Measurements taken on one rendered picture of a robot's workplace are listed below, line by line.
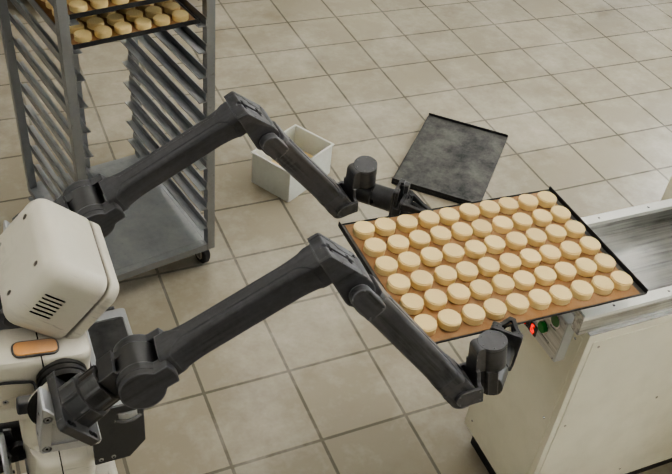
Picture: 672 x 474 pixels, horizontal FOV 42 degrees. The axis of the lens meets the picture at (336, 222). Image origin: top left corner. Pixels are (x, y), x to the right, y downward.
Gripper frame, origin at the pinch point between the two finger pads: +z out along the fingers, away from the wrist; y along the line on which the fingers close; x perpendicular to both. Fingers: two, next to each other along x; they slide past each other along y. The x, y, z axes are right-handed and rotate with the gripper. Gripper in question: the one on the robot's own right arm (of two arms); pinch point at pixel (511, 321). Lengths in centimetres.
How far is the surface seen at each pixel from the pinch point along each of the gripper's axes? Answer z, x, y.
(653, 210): 71, -25, -8
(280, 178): 132, 110, -88
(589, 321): 21.2, -16.6, -11.1
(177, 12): 73, 124, 6
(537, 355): 31.2, -8.7, -36.9
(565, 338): 23.3, -13.1, -20.7
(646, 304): 32.6, -28.2, -9.9
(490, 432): 37, -4, -80
